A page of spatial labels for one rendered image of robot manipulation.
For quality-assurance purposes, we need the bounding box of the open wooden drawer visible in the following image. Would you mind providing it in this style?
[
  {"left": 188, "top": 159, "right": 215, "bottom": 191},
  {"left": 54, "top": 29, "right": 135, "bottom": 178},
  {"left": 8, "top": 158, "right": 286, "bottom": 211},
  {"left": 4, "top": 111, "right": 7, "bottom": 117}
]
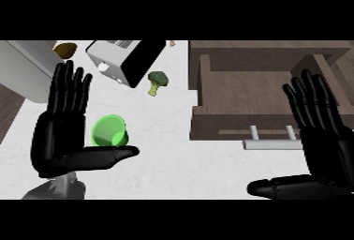
[{"left": 187, "top": 53, "right": 354, "bottom": 142}]

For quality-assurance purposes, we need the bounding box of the green broccoli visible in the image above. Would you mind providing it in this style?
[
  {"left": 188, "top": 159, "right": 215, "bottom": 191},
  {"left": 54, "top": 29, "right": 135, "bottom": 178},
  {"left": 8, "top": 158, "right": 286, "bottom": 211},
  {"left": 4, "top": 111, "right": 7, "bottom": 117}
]
[{"left": 145, "top": 70, "right": 169, "bottom": 98}]

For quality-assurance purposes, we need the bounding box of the white toaster oven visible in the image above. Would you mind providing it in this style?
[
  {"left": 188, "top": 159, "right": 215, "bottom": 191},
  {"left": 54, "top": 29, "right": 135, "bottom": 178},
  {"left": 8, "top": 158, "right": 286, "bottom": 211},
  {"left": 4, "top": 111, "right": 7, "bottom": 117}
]
[{"left": 83, "top": 40, "right": 166, "bottom": 89}]

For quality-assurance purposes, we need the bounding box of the pale grey appliance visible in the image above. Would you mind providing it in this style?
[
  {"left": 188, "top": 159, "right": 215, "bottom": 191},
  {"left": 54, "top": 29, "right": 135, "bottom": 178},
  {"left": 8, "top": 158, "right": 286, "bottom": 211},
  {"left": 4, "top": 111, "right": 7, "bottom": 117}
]
[{"left": 0, "top": 40, "right": 66, "bottom": 104}]

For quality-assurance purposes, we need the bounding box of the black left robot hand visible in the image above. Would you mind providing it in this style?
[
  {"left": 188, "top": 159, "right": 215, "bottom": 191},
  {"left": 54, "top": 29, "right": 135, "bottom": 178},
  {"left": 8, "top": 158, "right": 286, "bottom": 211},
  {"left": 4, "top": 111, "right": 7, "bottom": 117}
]
[{"left": 29, "top": 59, "right": 141, "bottom": 179}]

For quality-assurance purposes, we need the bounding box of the silver drawer handle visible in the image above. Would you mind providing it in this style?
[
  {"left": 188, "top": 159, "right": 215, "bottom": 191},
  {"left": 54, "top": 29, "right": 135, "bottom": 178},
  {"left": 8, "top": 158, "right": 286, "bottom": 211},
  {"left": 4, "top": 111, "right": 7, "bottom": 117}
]
[{"left": 241, "top": 125, "right": 305, "bottom": 151}]

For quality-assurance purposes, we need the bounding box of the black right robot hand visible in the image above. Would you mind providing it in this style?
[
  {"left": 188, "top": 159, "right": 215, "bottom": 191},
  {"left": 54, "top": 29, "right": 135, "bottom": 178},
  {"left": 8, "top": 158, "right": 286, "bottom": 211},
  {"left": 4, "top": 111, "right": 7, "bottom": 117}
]
[{"left": 246, "top": 68, "right": 354, "bottom": 200}]

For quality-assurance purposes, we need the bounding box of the green cup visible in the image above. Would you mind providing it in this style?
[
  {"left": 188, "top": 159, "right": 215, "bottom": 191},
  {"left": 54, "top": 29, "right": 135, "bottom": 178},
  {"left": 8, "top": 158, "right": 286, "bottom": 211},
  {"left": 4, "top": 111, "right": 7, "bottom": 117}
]
[{"left": 89, "top": 113, "right": 129, "bottom": 148}]

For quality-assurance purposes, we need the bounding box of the wooden cabinet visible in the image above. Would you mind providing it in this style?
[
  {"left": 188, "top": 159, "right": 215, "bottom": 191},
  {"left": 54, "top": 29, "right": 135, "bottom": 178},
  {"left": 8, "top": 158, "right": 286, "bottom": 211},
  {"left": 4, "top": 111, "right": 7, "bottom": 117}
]
[{"left": 187, "top": 40, "right": 354, "bottom": 92}]

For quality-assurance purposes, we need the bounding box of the brown potato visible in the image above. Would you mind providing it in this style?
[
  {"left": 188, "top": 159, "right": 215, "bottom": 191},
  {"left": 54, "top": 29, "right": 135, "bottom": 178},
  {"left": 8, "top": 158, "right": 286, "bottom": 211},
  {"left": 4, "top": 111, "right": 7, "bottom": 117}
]
[{"left": 53, "top": 42, "right": 78, "bottom": 60}]

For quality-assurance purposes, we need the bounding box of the wooden drawer front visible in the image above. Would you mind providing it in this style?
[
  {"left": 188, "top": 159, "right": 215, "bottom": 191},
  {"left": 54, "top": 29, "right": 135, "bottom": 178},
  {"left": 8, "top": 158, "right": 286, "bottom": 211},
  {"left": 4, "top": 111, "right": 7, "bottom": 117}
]
[{"left": 187, "top": 113, "right": 308, "bottom": 142}]

